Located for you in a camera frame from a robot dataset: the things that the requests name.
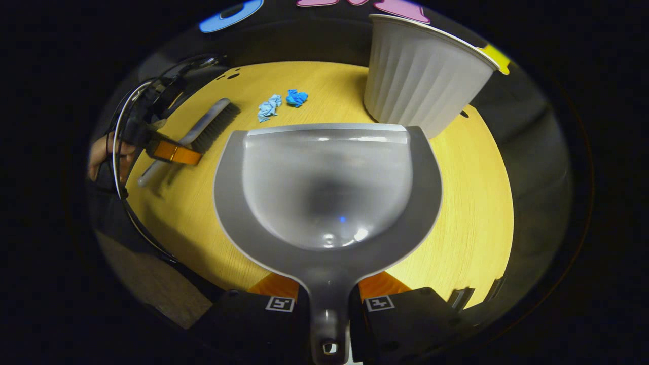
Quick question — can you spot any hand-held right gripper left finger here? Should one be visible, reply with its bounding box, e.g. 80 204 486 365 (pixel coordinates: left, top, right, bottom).
195 273 311 365

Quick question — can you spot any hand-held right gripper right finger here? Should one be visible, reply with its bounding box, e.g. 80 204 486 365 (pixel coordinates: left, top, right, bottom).
350 271 476 363

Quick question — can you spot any small grey broom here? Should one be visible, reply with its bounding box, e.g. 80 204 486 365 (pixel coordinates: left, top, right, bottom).
137 98 241 188

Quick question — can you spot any light blue paper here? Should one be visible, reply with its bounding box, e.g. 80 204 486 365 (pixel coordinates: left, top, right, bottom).
257 94 282 123

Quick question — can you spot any grey plastic dustpan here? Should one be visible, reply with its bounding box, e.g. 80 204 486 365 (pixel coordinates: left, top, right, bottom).
213 123 443 365

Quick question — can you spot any white ribbed garbage bin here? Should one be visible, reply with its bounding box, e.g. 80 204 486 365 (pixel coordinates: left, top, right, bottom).
364 14 500 140

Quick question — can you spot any thin gripper cable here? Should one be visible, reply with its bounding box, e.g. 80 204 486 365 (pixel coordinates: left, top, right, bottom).
111 55 224 264

